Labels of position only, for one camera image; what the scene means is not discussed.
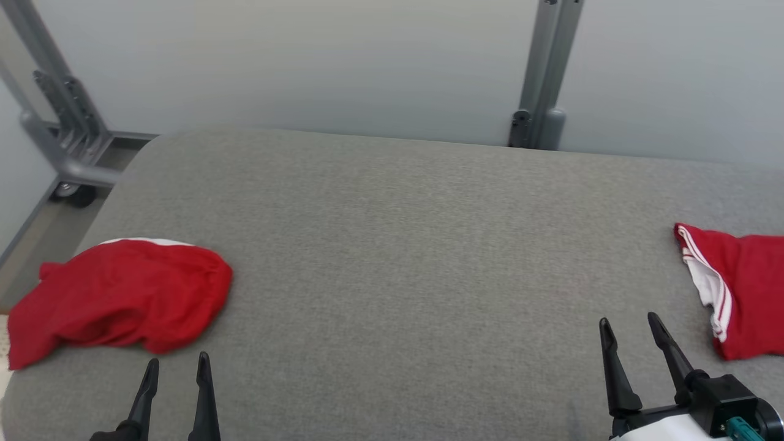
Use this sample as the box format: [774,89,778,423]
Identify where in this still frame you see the grey metal post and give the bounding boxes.
[508,0,586,151]

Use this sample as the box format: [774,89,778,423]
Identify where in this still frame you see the black caster wheel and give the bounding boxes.
[52,183,97,208]

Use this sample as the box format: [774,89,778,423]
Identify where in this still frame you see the red and white shirt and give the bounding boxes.
[674,223,784,361]

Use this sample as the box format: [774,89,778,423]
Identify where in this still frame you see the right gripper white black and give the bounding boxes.
[599,312,718,441]

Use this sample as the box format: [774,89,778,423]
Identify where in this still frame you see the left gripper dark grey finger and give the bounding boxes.
[122,358,160,441]
[188,352,222,441]

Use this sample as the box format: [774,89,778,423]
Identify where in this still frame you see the red shorts with white trim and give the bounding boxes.
[7,238,233,371]

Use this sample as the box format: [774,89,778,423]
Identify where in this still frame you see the grey metal frame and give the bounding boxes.
[0,0,161,188]

